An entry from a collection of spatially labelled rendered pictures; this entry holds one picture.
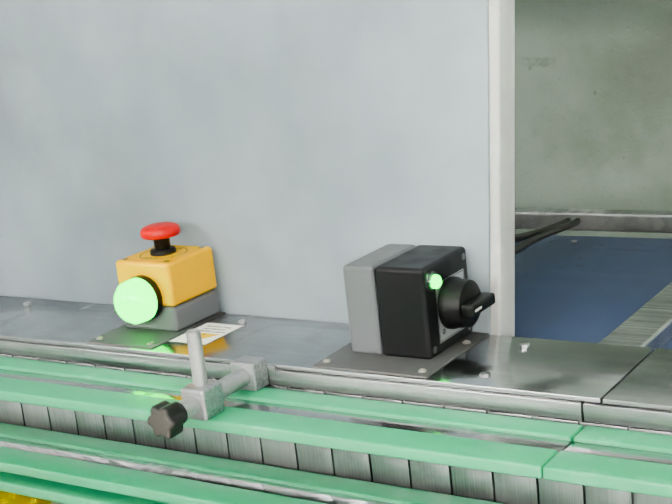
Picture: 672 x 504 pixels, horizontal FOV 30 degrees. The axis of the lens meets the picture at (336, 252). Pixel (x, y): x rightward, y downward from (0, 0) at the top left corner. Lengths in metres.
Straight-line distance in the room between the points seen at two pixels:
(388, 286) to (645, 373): 0.22
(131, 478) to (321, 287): 0.25
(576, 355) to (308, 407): 0.22
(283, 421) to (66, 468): 0.26
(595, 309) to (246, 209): 0.35
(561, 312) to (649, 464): 0.37
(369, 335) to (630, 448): 0.27
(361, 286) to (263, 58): 0.25
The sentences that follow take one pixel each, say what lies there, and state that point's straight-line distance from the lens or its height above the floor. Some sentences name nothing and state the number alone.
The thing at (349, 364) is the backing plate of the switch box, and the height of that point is 0.86.
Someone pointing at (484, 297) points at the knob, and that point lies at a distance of 1.06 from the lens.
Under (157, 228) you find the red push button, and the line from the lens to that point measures 1.24.
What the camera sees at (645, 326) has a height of 0.69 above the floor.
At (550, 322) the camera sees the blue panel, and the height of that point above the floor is 0.65.
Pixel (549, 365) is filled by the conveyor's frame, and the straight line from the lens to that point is 1.03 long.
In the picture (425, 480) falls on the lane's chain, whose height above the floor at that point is 0.88.
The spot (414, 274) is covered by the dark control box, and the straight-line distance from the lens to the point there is 1.04.
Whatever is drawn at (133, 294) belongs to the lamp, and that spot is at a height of 0.85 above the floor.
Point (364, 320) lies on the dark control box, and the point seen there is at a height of 0.83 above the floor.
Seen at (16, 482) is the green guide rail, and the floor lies 0.96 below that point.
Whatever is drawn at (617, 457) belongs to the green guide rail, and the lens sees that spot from 0.90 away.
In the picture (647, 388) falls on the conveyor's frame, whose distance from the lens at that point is 0.97.
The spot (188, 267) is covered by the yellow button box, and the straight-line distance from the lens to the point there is 1.23.
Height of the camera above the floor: 1.70
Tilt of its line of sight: 53 degrees down
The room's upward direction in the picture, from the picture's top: 115 degrees counter-clockwise
